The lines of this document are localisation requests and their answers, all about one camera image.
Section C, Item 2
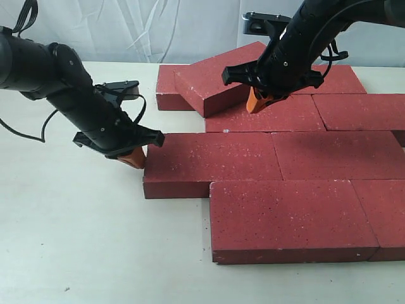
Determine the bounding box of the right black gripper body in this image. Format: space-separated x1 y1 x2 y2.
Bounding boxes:
221 1 348 97

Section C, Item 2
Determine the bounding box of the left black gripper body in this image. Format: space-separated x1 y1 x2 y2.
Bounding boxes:
47 87 165 159

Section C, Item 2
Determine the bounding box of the red brick second row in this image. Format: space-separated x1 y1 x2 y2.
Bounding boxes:
312 94 404 147
205 94 325 132

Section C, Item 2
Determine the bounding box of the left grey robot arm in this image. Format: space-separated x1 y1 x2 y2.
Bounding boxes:
1 27 165 169

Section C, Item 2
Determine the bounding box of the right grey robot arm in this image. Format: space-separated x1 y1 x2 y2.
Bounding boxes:
221 1 404 113

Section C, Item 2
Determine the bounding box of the red brick back row right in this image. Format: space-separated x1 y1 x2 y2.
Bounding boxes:
294 65 367 95

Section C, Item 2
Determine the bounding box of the red brick back row left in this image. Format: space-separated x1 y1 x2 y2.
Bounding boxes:
156 65 194 111

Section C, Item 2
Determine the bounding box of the red brick front row left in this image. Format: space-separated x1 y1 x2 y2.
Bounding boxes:
209 180 380 265

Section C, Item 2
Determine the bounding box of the red brick third row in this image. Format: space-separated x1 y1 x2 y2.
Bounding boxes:
271 131 404 180

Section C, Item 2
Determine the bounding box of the red brick front row right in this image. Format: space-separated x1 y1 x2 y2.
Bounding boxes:
352 180 404 262

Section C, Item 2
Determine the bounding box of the white backdrop cloth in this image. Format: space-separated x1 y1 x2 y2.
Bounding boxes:
0 0 405 69

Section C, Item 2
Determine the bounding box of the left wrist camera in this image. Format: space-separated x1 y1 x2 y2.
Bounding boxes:
94 80 139 103

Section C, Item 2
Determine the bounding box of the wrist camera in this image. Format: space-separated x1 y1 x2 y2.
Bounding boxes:
94 80 139 103
242 12 291 37

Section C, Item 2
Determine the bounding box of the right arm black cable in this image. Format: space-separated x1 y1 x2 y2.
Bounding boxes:
313 18 349 80

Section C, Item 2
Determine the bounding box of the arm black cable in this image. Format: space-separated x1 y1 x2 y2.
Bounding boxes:
0 0 148 144
313 18 349 80

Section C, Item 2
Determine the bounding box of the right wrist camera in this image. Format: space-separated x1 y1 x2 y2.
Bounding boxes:
242 12 291 37

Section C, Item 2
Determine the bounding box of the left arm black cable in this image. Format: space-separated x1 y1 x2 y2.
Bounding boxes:
0 0 148 144

